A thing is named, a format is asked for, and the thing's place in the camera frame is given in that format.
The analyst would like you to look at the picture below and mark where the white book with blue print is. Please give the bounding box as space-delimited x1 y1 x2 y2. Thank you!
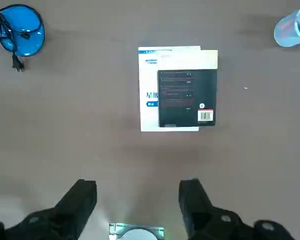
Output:
137 45 202 133

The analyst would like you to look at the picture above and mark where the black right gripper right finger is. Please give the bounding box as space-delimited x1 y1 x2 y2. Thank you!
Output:
178 178 296 240

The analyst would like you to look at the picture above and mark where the translucent blue pen cup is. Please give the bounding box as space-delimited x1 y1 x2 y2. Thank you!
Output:
273 1 300 48

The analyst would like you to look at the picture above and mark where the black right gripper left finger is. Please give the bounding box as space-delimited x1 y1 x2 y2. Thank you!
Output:
0 178 98 240

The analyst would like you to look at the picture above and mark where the black and cream paperback book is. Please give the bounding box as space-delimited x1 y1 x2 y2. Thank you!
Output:
156 49 219 128

